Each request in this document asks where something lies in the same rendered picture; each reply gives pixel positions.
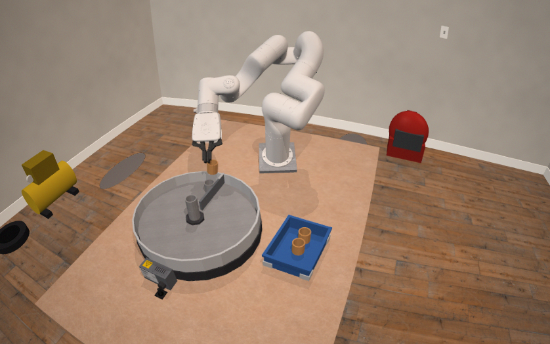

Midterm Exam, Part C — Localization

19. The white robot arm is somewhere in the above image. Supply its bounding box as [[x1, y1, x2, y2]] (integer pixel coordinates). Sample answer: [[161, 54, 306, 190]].
[[194, 31, 325, 168]]

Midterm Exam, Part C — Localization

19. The bronze bushing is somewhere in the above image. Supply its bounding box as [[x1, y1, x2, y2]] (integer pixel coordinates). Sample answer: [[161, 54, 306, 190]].
[[298, 227, 311, 244], [292, 238, 305, 255], [207, 160, 218, 175]]

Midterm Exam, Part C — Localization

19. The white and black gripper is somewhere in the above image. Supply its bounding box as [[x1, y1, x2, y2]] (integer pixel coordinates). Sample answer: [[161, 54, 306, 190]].
[[192, 111, 222, 163]]

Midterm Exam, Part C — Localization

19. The grey metal bushing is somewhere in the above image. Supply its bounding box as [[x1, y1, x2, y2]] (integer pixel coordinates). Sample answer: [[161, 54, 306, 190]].
[[187, 208, 201, 221], [204, 179, 215, 192], [185, 194, 199, 212]]

